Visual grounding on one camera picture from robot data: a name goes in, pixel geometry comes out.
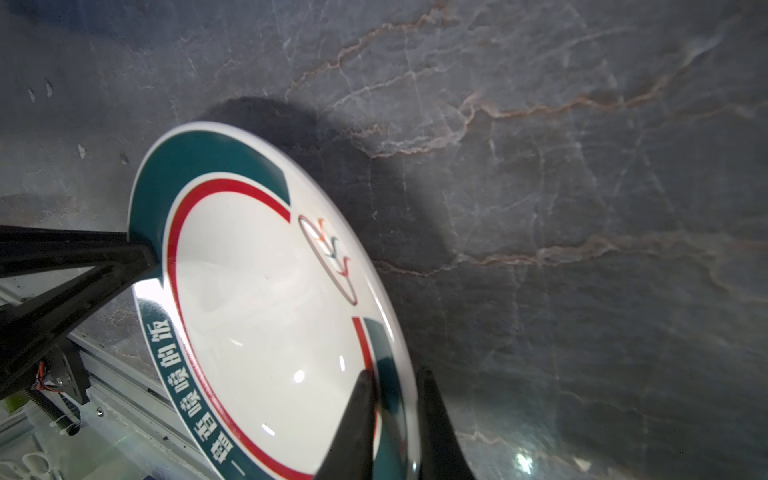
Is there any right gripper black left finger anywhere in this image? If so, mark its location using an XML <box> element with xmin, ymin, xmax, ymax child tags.
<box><xmin>314</xmin><ymin>370</ymin><xmax>377</xmax><ymax>480</ymax></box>

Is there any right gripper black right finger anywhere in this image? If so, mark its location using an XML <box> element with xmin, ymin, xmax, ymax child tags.
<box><xmin>416</xmin><ymin>368</ymin><xmax>475</xmax><ymax>480</ymax></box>

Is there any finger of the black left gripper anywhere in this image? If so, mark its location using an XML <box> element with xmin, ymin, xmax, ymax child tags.
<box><xmin>1</xmin><ymin>225</ymin><xmax>158</xmax><ymax>398</ymax></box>

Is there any striped rim white plate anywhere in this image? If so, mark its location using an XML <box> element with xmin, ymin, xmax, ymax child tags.
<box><xmin>128</xmin><ymin>121</ymin><xmax>421</xmax><ymax>479</ymax></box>

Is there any aluminium mounting rail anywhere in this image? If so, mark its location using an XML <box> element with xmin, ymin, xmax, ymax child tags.
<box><xmin>1</xmin><ymin>292</ymin><xmax>217</xmax><ymax>479</ymax></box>

